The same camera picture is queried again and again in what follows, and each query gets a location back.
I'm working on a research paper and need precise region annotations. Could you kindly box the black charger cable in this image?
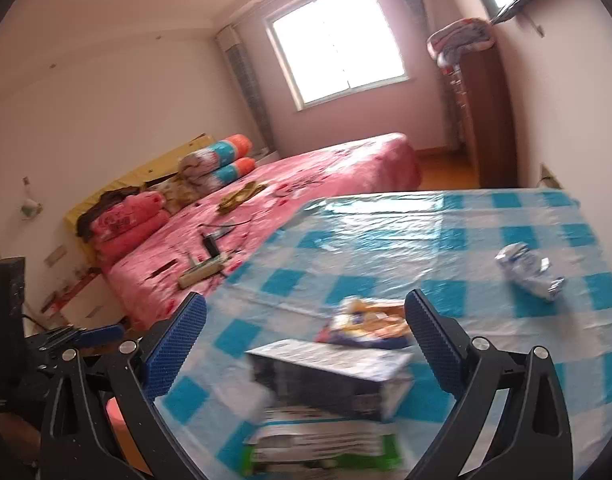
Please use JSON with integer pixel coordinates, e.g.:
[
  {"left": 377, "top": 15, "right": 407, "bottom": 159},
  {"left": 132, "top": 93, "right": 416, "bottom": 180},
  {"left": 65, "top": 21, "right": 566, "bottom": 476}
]
[{"left": 201, "top": 216, "right": 253, "bottom": 235}]

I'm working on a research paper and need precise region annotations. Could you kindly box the navy printed foil bag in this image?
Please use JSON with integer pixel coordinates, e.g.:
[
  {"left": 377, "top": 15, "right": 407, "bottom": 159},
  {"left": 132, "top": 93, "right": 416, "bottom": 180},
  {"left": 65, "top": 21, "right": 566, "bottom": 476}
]
[{"left": 246, "top": 339, "right": 414, "bottom": 423}]

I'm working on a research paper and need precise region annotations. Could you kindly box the white nightstand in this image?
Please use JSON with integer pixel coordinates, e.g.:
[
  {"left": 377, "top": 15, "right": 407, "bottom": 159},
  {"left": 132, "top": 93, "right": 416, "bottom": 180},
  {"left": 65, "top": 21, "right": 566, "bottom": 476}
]
[{"left": 38, "top": 272, "right": 124, "bottom": 332}]

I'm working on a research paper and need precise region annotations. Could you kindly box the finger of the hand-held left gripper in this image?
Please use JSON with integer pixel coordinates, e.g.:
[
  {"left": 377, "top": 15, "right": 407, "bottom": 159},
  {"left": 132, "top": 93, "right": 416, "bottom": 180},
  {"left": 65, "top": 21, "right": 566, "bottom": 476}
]
[{"left": 77, "top": 324, "right": 125, "bottom": 350}]

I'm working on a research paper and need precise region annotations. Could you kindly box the floral folded quilt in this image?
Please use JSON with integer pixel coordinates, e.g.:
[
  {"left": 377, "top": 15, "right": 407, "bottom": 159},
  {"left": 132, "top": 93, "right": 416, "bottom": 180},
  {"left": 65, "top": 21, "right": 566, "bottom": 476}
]
[{"left": 178, "top": 147, "right": 223, "bottom": 202}]

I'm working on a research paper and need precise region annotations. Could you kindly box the brown wooden wardrobe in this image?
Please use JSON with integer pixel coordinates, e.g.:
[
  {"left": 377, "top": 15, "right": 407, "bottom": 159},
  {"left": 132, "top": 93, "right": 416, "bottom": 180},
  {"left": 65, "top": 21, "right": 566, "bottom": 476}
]
[{"left": 446, "top": 45, "right": 517, "bottom": 188}]

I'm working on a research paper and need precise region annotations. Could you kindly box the orange teal bolster pillow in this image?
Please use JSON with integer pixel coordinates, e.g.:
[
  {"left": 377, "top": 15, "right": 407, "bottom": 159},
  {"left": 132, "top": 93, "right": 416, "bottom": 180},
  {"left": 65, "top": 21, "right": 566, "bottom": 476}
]
[
  {"left": 211, "top": 157, "right": 257, "bottom": 189},
  {"left": 208, "top": 134, "right": 257, "bottom": 166}
]

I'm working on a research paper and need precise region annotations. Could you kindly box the folded pink grey blanket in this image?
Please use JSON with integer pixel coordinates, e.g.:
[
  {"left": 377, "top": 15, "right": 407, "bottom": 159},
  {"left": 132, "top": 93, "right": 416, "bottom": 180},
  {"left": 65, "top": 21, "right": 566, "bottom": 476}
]
[{"left": 426, "top": 17, "right": 497, "bottom": 67}]

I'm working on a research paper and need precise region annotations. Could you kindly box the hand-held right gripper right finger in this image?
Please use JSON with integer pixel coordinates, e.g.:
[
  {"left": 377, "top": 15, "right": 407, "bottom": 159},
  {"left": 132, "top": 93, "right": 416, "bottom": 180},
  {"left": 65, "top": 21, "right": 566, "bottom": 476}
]
[{"left": 405, "top": 289, "right": 574, "bottom": 480}]

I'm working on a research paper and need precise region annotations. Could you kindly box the blue white checked tablecloth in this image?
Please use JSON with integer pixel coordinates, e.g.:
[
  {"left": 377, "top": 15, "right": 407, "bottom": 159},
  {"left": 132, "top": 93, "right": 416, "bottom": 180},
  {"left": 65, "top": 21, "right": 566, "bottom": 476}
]
[{"left": 150, "top": 189, "right": 612, "bottom": 480}]

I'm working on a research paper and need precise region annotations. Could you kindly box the white blue crumpled wrapper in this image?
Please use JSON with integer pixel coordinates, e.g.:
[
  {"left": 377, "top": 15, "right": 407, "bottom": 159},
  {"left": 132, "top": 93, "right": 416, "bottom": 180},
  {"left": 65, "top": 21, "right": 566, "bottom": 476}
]
[{"left": 495, "top": 241, "right": 568, "bottom": 302}]

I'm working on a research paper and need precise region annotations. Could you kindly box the green cow print bag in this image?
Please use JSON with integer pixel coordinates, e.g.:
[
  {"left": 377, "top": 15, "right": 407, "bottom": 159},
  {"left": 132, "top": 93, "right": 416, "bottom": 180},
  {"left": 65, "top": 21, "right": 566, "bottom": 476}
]
[{"left": 240, "top": 420, "right": 404, "bottom": 477}]

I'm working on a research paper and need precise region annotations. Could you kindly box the beige power strip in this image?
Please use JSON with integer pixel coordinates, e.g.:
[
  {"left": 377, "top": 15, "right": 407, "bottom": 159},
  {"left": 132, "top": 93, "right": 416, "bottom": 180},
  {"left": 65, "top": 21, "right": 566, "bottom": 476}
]
[{"left": 180, "top": 255, "right": 229, "bottom": 289}]

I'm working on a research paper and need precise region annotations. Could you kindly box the window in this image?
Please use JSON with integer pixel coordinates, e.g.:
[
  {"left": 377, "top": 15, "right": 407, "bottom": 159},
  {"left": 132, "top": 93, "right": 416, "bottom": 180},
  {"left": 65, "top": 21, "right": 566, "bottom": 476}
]
[{"left": 266, "top": 0, "right": 409, "bottom": 111}]

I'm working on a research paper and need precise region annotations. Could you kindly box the orange blue snack wrapper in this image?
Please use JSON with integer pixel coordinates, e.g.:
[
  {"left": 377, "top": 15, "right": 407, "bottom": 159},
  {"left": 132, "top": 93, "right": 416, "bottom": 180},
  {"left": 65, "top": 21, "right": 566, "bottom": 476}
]
[{"left": 318, "top": 296, "right": 411, "bottom": 350}]

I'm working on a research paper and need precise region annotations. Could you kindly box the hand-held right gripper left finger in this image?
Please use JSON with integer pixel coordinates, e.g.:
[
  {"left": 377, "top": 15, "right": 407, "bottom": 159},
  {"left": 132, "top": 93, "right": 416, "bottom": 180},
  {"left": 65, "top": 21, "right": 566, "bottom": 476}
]
[{"left": 40, "top": 292, "right": 209, "bottom": 480}]

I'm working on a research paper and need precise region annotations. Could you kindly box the bed with pink cover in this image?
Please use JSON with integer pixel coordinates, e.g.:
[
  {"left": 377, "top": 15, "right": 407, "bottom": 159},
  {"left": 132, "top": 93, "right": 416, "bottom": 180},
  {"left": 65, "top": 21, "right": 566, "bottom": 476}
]
[{"left": 66, "top": 132, "right": 421, "bottom": 331}]

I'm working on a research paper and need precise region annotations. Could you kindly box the white wall fixture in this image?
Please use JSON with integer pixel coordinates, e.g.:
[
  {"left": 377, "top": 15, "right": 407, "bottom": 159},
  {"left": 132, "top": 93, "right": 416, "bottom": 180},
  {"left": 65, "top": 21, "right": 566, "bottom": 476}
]
[{"left": 20, "top": 177, "right": 42, "bottom": 221}]

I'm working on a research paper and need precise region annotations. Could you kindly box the dark cloth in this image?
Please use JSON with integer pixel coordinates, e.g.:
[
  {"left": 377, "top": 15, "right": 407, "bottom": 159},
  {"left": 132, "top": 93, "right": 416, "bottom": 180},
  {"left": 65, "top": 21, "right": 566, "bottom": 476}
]
[{"left": 76, "top": 186, "right": 141, "bottom": 236}]

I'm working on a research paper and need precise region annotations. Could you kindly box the yellow headboard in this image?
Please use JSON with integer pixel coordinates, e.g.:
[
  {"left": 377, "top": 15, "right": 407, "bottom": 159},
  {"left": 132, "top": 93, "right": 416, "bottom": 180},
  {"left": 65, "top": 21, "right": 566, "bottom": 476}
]
[{"left": 66, "top": 134, "right": 211, "bottom": 266}]

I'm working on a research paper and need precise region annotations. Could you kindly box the gold cloth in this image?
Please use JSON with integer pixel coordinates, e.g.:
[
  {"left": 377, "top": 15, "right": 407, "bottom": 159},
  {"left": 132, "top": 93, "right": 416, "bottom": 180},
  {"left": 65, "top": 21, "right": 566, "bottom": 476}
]
[{"left": 218, "top": 181, "right": 267, "bottom": 212}]

